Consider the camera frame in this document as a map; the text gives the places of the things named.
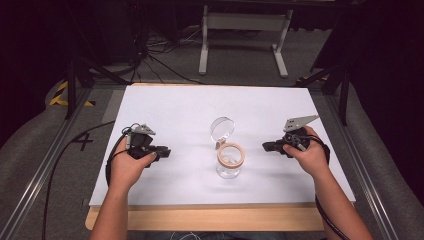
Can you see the glass jar with hinged lid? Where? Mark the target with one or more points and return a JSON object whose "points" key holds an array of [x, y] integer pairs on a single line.
{"points": [[230, 156]]}

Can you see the white table sheet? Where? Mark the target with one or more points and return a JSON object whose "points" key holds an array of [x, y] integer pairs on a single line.
{"points": [[186, 110]]}

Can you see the black curtain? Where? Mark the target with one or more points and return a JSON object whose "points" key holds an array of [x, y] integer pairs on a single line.
{"points": [[386, 66], [26, 60]]}

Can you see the person's right hand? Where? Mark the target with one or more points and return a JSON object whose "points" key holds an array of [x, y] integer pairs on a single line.
{"points": [[308, 158]]}

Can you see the white metal table frame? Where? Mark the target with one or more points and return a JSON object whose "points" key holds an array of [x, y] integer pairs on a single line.
{"points": [[245, 21]]}

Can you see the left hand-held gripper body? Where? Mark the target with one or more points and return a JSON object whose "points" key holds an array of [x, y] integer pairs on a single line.
{"points": [[140, 141]]}

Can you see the person's left hand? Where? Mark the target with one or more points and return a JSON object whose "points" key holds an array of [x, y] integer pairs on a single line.
{"points": [[128, 168]]}

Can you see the yellow and black floor tape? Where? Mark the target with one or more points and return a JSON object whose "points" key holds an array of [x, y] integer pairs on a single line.
{"points": [[58, 96]]}

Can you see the black tripod stand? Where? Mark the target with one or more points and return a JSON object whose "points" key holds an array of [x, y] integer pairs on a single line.
{"points": [[71, 83], [343, 90]]}

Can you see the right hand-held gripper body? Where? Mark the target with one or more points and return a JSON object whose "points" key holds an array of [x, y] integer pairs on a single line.
{"points": [[295, 135]]}

